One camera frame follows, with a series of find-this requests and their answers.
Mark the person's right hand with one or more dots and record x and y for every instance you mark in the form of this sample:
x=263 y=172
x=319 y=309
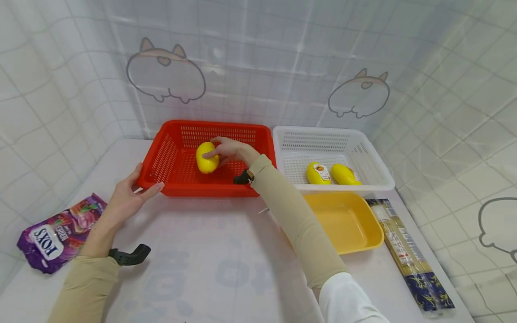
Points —
x=236 y=151

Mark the person's left hand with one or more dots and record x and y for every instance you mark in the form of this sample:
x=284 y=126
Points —
x=125 y=199

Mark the person's right thumb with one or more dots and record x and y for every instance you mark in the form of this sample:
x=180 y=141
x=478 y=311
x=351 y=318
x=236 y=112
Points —
x=211 y=154

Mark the person's left fingers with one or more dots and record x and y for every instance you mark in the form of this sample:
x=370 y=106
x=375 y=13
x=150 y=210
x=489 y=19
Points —
x=135 y=176

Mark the person's right index finger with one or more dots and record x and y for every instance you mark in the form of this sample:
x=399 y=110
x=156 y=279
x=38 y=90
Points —
x=220 y=141

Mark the person's left thumb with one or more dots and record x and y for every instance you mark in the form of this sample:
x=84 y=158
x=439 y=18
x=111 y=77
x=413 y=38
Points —
x=152 y=189

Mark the yellow lemon-shaped bottle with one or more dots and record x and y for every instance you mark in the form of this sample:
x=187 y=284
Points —
x=206 y=167

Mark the red plastic basket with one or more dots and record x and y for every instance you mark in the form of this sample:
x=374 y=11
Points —
x=183 y=184

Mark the person's left forearm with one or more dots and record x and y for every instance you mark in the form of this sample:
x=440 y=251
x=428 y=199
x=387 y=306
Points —
x=91 y=278

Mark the person's right forearm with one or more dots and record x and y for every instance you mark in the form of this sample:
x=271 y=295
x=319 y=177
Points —
x=299 y=220

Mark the black wrist band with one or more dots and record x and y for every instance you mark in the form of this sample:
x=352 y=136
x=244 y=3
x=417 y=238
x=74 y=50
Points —
x=129 y=257
x=241 y=178

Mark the purple candy bag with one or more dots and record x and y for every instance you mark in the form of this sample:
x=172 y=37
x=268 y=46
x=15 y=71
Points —
x=60 y=235

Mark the yellow bottle with label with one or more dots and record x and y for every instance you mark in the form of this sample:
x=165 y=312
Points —
x=317 y=175
x=343 y=175

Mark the white plastic basket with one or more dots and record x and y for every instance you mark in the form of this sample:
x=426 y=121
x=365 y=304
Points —
x=323 y=143

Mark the yellow plastic tray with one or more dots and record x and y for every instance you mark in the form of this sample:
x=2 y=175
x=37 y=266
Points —
x=343 y=222

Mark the spaghetti packet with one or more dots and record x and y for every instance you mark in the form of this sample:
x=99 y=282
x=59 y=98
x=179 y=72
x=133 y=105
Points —
x=408 y=255

